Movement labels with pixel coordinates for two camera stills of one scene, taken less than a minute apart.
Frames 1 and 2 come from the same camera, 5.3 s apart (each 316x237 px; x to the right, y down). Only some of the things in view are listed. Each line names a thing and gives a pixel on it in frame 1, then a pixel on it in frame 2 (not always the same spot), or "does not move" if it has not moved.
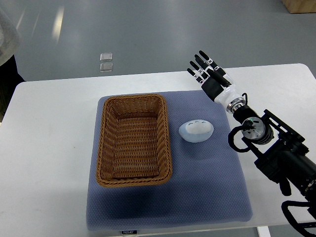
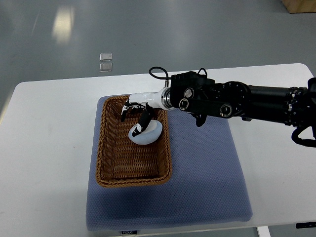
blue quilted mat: (208, 186) does not move
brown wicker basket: (133, 146) does not move
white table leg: (263, 231) does not move
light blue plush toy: (196, 131) to (153, 130)
